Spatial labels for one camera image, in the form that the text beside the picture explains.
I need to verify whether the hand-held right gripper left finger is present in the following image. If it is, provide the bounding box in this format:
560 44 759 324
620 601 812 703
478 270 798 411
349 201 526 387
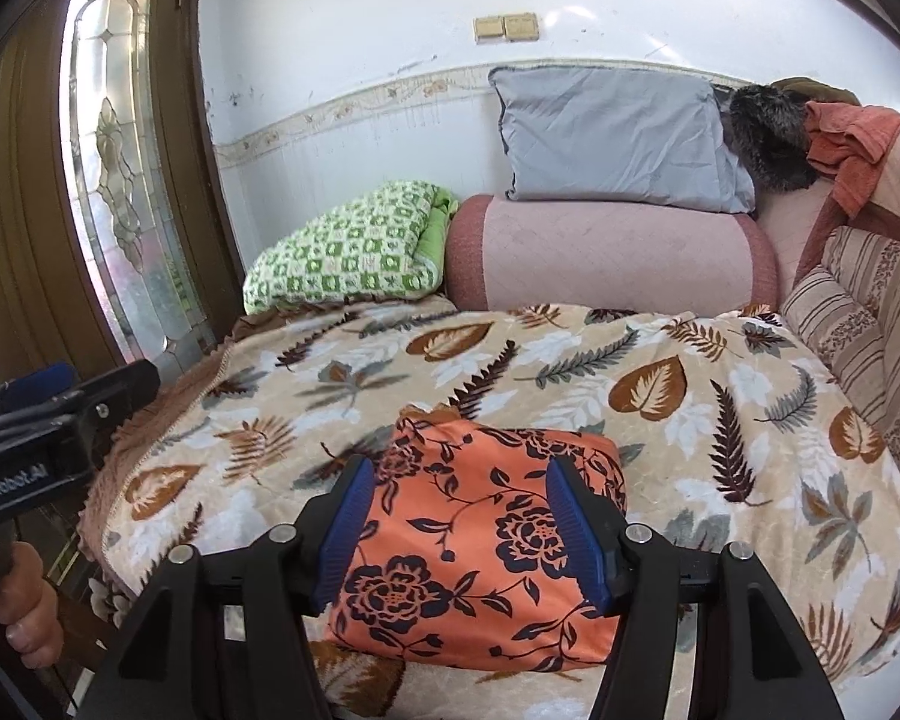
79 456 378 720

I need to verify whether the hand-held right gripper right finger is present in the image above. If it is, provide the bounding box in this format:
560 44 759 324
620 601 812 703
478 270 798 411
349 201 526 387
545 457 845 720

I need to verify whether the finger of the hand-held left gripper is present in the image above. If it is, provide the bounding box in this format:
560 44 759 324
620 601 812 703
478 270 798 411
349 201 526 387
0 362 77 427
52 358 163 432

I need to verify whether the orange floral garment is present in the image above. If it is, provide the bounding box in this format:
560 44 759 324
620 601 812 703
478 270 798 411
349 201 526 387
322 405 629 674

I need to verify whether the person's left hand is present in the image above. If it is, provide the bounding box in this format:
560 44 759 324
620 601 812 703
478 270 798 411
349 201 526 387
0 538 66 659

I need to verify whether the brown frilled bed cover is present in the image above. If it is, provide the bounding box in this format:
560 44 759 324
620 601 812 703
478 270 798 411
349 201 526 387
75 311 271 563

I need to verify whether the leaf print blanket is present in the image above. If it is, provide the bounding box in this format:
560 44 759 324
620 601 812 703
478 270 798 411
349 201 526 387
79 300 900 720

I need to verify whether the wooden door with stained glass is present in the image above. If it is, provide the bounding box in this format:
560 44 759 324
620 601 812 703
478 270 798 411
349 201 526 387
0 0 245 421

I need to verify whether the green checkered pillow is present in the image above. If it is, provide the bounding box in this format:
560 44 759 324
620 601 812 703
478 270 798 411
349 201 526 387
241 180 460 316

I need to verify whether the pink bolster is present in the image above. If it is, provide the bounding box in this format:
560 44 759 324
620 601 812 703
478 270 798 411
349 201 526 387
444 193 782 314

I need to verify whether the pink sofa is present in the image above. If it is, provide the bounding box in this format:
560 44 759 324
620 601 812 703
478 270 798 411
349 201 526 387
756 118 900 302

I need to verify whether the grey pillow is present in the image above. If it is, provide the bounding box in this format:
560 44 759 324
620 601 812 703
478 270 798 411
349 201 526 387
487 64 758 214

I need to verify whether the dark furry cushion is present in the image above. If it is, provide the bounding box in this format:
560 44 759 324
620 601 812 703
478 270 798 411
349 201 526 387
722 84 820 194

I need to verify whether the orange towel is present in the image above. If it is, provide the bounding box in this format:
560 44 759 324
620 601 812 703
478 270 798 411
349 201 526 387
804 100 900 217

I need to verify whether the brown cloth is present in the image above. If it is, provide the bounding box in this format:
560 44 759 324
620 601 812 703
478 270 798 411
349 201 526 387
769 76 863 107

